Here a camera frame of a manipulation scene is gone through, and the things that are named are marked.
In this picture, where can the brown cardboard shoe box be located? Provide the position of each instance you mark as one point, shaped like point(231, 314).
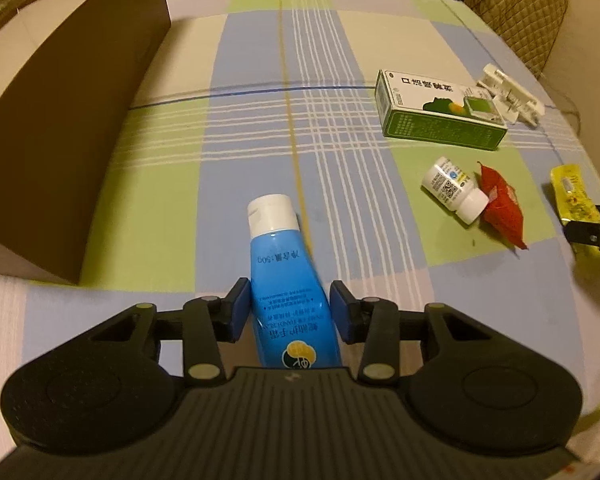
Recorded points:
point(55, 135)

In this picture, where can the blue hand cream tube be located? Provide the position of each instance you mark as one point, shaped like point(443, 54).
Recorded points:
point(285, 285)

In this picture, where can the yellow snack packet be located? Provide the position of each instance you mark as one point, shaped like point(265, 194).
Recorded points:
point(577, 195)

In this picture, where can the red snack packet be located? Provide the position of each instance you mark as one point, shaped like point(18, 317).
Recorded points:
point(502, 205)

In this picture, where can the plaid checked sheet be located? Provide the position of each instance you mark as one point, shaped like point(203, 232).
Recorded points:
point(330, 110)

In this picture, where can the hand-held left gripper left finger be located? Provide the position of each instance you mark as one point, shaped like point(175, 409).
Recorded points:
point(239, 310)

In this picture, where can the white pill bottle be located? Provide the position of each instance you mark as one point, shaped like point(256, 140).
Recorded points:
point(450, 187)

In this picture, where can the beige quilted chair cover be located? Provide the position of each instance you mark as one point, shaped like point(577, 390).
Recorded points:
point(525, 5)

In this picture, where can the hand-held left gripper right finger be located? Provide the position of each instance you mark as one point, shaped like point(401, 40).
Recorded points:
point(341, 312)

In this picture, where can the green and white medicine box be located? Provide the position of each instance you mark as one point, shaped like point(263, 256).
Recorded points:
point(430, 120)

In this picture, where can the white plastic clip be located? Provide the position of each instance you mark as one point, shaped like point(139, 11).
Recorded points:
point(510, 92)

